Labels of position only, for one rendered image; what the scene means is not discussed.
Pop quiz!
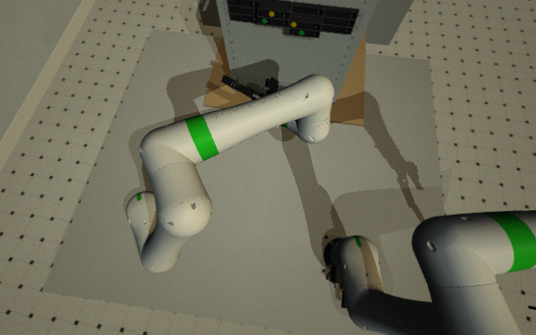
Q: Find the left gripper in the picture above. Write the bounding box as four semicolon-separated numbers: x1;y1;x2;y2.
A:
221;74;266;100

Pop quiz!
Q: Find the dark grey rack frame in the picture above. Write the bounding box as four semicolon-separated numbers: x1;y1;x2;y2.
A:
216;0;378;104

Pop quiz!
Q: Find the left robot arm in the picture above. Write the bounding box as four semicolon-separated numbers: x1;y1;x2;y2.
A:
126;74;334;273

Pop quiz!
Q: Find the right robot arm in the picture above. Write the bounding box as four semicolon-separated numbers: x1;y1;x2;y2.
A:
324;210;536;335

